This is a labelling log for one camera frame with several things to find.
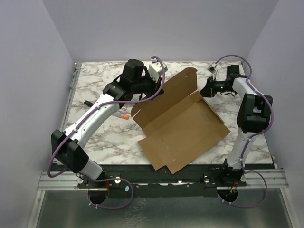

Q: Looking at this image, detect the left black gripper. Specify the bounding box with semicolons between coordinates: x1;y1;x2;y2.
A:
132;70;164;100

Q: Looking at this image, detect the brown cardboard box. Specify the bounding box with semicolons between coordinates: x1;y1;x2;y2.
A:
131;67;230;174

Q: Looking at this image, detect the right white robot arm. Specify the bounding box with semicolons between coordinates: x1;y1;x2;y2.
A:
200;64;273;186

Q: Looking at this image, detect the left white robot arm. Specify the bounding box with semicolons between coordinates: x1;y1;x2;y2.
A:
51;56;168;188

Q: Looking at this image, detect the orange capped marker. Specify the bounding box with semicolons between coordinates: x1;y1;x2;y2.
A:
113;112;130;120

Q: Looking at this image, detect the purple black highlighter marker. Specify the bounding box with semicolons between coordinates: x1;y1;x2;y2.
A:
84;100;94;107

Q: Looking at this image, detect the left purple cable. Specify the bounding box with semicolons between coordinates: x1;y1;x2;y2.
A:
47;55;166;210

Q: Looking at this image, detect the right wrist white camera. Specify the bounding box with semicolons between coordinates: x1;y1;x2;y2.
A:
208;64;219;81

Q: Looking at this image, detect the aluminium side rail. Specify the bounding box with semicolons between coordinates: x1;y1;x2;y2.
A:
57;62;83;131

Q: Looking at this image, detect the black metal base rail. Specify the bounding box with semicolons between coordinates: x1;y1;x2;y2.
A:
74;164;246;198

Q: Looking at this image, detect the aluminium front extrusion rail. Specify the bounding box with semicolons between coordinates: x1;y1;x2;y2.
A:
38;166;289;191

